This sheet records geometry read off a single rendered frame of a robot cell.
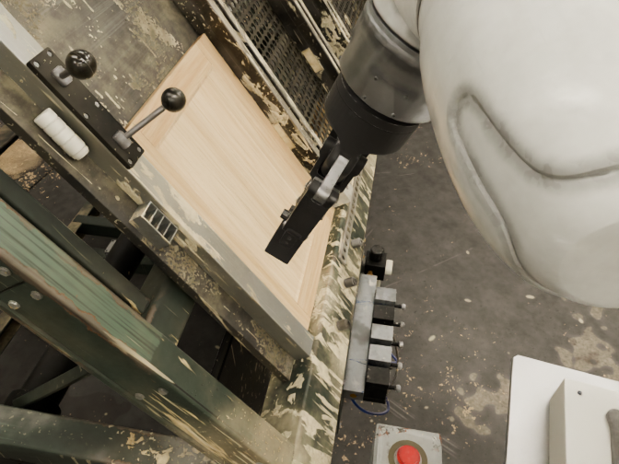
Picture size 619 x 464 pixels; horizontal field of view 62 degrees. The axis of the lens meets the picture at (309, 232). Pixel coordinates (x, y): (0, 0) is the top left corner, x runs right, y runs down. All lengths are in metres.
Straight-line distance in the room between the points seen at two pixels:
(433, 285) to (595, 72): 2.32
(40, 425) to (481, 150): 1.18
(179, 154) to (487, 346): 1.67
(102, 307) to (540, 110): 0.65
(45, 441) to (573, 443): 1.05
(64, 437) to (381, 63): 1.06
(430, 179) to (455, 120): 2.86
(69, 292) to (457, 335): 1.84
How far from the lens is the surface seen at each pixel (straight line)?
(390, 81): 0.37
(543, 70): 0.19
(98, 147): 0.87
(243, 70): 1.27
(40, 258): 0.72
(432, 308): 2.39
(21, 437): 1.30
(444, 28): 0.24
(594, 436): 1.22
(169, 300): 0.95
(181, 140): 1.03
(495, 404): 2.20
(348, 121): 0.40
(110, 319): 0.75
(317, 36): 1.68
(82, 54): 0.74
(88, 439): 1.24
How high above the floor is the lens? 1.84
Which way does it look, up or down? 44 degrees down
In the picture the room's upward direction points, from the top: straight up
